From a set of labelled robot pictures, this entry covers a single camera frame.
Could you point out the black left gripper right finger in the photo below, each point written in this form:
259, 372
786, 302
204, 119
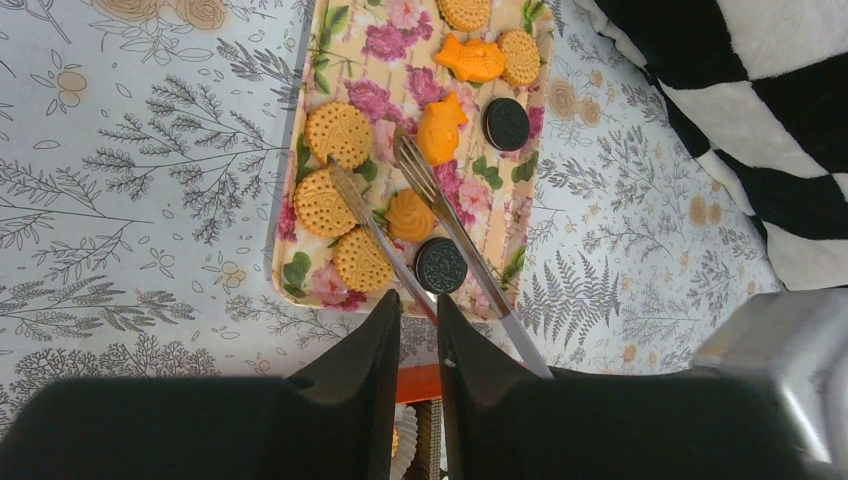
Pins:
502, 421

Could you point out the orange cookie box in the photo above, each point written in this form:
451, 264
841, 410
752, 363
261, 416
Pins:
420, 387

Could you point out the swirl yellow cookie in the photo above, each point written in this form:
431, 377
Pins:
409, 218

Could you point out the floral cookie tray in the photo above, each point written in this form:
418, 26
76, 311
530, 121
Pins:
378, 57

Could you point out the white paper cup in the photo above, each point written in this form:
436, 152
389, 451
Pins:
404, 443

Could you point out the checkered black white pillow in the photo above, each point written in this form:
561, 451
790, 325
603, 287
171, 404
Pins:
757, 92

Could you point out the floral table mat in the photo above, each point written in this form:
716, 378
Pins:
144, 152

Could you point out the orange fish cookie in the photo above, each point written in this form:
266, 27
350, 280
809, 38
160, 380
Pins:
438, 130
474, 61

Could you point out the round dotted yellow biscuit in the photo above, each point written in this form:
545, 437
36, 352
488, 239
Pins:
339, 130
320, 208
360, 263
465, 15
523, 61

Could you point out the black sandwich cookie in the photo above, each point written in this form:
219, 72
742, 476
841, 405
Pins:
439, 267
506, 124

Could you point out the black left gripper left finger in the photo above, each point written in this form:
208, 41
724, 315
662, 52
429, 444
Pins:
332, 419

